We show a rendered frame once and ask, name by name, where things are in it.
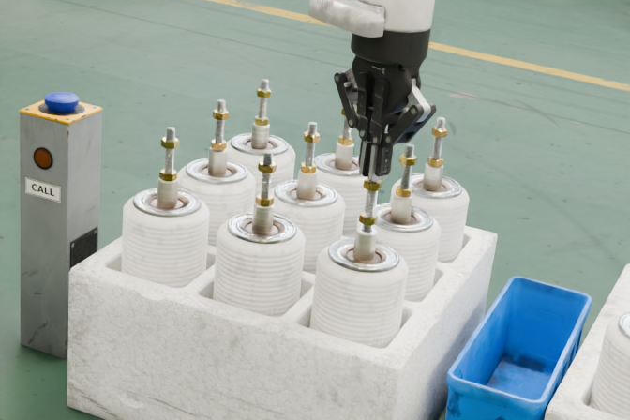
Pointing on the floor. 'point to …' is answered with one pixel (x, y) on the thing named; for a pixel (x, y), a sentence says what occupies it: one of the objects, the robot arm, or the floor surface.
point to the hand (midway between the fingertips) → (375, 159)
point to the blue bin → (517, 352)
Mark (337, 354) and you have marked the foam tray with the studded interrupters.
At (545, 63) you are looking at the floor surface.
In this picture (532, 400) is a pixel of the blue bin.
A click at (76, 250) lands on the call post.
